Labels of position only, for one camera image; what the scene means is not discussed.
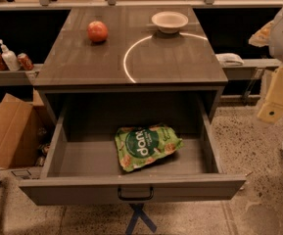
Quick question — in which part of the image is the white paper bowl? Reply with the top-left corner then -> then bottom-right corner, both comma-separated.
152,11 -> 189,34

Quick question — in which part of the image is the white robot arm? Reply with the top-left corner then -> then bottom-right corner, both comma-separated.
249,7 -> 283,123

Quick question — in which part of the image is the red apple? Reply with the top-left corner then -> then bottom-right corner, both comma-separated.
87,21 -> 108,43

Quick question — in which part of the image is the black drawer handle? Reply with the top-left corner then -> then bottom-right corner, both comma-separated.
118,187 -> 154,202

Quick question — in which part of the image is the grey open drawer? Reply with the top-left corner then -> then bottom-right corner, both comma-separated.
20,92 -> 246,205

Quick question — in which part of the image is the white pump bottle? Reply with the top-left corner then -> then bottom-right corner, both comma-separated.
0,39 -> 21,71

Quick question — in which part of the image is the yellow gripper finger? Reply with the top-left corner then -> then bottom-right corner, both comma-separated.
257,64 -> 283,124
249,21 -> 273,47

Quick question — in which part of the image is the red can right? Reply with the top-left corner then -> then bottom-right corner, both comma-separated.
18,53 -> 34,71

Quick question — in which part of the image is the grey cabinet counter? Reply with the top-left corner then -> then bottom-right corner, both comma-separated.
34,6 -> 227,118

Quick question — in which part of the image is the brown cardboard box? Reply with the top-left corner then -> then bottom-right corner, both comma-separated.
0,90 -> 54,168

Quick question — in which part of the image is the green rice chip bag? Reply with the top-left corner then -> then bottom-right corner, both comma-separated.
115,124 -> 183,172

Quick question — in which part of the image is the folded white cloth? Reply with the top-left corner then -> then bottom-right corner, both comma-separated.
215,53 -> 244,67

